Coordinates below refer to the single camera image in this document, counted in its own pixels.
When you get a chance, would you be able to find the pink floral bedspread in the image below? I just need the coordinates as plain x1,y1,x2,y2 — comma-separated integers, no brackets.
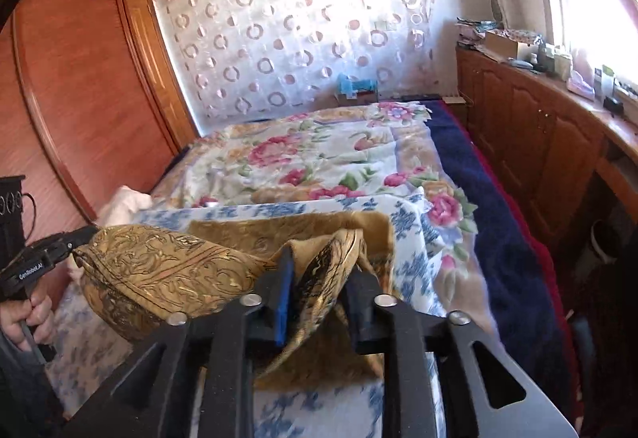
150,102,479,269

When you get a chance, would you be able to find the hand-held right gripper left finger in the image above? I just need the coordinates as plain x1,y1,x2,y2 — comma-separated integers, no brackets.
65,246,296,438

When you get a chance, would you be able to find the cardboard box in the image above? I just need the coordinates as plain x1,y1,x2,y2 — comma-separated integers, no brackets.
483,29,539,63

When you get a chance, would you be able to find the pink tissue box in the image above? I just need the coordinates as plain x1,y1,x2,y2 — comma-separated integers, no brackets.
567,69,597,96

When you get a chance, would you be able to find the pale pink cloth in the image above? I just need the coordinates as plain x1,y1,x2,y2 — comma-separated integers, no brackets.
97,185,153,227

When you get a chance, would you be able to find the circle patterned lace curtain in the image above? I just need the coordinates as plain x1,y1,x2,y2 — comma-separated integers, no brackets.
152,0,439,135

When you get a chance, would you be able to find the wooden wardrobe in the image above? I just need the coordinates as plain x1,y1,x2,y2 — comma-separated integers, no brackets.
0,0,200,240

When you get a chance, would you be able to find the teal box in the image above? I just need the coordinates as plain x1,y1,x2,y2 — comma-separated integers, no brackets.
335,73,380,106

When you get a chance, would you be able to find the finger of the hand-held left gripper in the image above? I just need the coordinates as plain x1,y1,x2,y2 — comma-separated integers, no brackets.
42,225,100,265

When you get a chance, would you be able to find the golden patterned garment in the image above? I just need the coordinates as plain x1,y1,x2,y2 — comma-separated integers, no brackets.
72,211,397,391

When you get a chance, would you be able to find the person's left hand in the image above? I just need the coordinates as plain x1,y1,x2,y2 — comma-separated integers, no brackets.
0,293,57,353

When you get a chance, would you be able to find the blue floral sheet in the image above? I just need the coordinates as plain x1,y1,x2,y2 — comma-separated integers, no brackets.
45,191,494,438

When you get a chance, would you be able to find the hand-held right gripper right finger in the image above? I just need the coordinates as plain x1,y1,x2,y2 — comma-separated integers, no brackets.
344,269,579,438

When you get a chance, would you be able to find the window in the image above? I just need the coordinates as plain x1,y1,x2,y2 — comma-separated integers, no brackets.
528,0,638,85

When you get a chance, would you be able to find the navy blue blanket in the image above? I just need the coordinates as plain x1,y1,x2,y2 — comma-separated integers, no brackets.
423,99,569,414

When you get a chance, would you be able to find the wooden cabinet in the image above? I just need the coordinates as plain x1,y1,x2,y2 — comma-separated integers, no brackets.
456,44,638,259

